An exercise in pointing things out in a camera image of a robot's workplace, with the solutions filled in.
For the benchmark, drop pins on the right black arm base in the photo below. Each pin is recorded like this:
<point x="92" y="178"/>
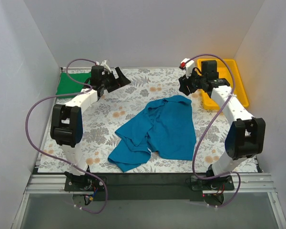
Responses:
<point x="217" y="184"/>

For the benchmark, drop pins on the blue t shirt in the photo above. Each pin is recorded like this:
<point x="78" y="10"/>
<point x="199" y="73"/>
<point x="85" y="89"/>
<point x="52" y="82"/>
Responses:
<point x="164" y="126"/>

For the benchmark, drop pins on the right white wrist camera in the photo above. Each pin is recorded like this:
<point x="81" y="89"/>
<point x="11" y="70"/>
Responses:
<point x="187" y="65"/>

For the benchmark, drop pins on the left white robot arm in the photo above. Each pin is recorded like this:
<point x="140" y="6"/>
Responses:
<point x="66" y="122"/>

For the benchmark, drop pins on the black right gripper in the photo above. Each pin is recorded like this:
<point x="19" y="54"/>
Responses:
<point x="188" y="83"/>

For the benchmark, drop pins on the aluminium frame rail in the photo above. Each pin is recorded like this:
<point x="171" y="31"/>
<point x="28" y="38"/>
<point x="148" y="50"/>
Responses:
<point x="151" y="201"/>

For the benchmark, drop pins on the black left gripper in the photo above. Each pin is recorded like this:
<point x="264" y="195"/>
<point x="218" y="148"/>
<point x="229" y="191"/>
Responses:
<point x="113" y="81"/>

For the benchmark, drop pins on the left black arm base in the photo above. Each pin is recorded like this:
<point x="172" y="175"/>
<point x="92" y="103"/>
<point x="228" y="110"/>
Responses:
<point x="83" y="183"/>

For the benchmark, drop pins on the folded green t shirt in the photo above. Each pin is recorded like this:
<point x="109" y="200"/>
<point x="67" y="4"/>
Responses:
<point x="68" y="86"/>

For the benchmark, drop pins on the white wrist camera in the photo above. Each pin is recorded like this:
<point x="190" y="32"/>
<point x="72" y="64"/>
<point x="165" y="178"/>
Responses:
<point x="105" y="64"/>
<point x="187" y="65"/>

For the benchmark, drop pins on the yellow plastic bin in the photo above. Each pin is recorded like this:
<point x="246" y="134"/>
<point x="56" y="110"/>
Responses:
<point x="239" y="91"/>

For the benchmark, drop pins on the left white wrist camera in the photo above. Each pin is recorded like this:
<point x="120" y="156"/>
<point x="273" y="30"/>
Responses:
<point x="105" y="64"/>

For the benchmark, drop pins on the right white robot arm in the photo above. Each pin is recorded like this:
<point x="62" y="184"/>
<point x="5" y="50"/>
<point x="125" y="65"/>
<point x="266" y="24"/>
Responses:
<point x="245" y="138"/>

